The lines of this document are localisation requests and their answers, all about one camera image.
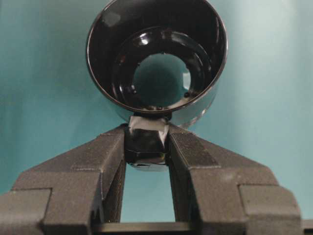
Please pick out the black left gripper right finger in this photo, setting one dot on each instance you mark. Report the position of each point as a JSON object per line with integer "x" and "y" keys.
{"x": 223, "y": 193}

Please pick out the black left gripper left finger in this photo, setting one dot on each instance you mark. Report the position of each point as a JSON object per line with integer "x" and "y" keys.
{"x": 68, "y": 193}

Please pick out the black cup holder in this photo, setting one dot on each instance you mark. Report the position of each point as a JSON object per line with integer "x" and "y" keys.
{"x": 159, "y": 64}

